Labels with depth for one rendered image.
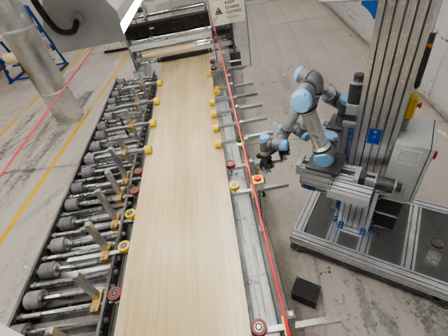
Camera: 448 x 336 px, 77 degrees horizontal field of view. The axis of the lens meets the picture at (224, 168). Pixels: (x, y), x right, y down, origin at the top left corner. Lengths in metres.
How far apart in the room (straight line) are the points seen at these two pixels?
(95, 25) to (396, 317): 2.62
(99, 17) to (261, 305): 1.74
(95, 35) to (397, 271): 2.48
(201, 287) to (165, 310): 0.22
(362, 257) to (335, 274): 0.30
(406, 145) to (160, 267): 1.66
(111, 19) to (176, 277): 1.50
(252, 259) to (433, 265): 1.40
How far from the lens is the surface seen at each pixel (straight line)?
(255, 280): 2.02
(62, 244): 2.43
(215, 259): 1.80
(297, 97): 1.63
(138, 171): 2.55
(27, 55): 5.57
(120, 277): 2.20
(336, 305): 2.66
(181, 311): 1.71
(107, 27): 0.55
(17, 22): 5.49
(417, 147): 2.04
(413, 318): 2.77
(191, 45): 4.49
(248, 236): 2.19
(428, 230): 2.98
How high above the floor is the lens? 2.44
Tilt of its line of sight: 42 degrees down
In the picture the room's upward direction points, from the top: 12 degrees counter-clockwise
